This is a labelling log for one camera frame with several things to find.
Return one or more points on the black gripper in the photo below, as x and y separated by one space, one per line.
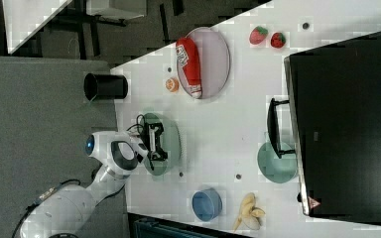
152 134

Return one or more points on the blue cup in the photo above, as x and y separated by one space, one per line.
206 204

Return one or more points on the green oval strainer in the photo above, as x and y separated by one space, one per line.
171 144

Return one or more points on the black toaster oven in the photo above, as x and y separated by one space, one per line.
334 96

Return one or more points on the dark red plush strawberry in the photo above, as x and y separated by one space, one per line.
278 40

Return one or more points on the black cylinder container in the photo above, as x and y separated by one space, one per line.
105 86

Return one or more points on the light red plush strawberry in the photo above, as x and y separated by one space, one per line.
258 35

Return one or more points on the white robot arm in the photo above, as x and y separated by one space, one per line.
63 210

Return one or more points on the grey round plate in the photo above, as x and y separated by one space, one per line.
214 61

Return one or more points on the plush peeled banana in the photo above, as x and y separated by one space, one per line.
249 213

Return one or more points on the orange slice toy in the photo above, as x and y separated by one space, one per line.
172 84

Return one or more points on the red plush ketchup bottle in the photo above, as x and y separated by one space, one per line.
188 59

